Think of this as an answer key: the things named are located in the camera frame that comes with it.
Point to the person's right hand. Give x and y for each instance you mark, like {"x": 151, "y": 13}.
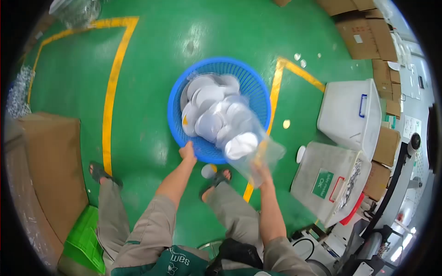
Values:
{"x": 263, "y": 175}

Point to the person's left hand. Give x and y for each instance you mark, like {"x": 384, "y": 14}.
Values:
{"x": 188, "y": 154}

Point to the person's right fingers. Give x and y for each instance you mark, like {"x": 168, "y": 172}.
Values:
{"x": 257, "y": 168}

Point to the person's left fingers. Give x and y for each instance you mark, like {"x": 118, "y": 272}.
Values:
{"x": 188, "y": 147}

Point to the clear plastic bag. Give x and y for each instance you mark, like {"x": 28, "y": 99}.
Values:
{"x": 269, "y": 155}

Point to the blue plastic mesh basket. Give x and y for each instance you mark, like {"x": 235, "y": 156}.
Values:
{"x": 248, "y": 86}

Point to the single white round disc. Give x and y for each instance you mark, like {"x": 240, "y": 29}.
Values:
{"x": 208, "y": 171}
{"x": 300, "y": 154}
{"x": 286, "y": 124}
{"x": 297, "y": 56}
{"x": 303, "y": 63}

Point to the pile of white round discs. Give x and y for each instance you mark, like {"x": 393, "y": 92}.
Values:
{"x": 210, "y": 103}

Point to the person's legs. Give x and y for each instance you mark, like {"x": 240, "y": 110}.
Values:
{"x": 228, "y": 210}

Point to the round metal stool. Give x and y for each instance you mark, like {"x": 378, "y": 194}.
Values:
{"x": 210, "y": 246}

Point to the red plastic basket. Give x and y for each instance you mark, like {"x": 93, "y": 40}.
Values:
{"x": 354, "y": 208}

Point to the person's body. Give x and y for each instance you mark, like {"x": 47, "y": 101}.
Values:
{"x": 193, "y": 262}

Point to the green plastic crate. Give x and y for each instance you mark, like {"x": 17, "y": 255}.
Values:
{"x": 84, "y": 238}

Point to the large brown cardboard box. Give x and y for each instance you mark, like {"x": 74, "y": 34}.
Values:
{"x": 51, "y": 165}

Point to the stack of cardboard boxes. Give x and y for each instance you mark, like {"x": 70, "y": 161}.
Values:
{"x": 366, "y": 38}

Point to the heap of small white parts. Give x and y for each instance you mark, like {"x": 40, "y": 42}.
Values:
{"x": 19, "y": 93}

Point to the crumpled clear plastic sack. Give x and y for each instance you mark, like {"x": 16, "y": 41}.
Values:
{"x": 74, "y": 10}

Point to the white table with papers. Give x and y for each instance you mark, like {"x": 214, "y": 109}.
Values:
{"x": 412, "y": 79}

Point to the black machine frame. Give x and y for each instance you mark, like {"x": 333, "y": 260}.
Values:
{"x": 397, "y": 179}

